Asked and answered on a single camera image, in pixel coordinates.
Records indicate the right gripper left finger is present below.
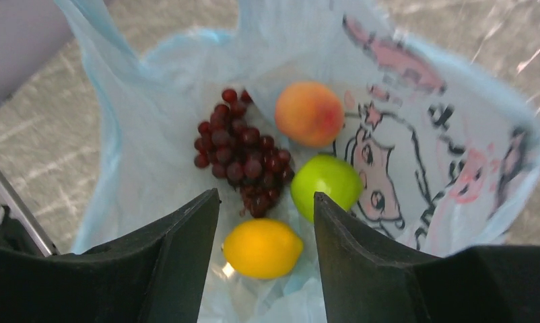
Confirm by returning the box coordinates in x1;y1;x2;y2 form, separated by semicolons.
0;189;220;322

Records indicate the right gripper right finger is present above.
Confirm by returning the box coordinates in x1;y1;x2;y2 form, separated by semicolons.
314;192;540;322

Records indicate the light blue cartoon plastic bag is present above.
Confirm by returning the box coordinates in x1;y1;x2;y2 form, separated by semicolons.
58;1;540;322

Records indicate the yellow fake lemon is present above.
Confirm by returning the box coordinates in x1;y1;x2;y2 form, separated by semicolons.
222;218;304;279

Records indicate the green fake apple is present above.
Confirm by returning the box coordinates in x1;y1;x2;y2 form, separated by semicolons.
290;154;364;223

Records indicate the dark fake fruit in bag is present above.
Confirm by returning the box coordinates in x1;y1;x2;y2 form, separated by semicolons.
193;88;295;218

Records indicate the orange red fake peach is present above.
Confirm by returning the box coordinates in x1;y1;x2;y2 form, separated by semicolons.
274;81;345;148

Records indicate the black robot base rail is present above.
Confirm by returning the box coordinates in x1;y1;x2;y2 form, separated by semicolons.
0;170;59;256

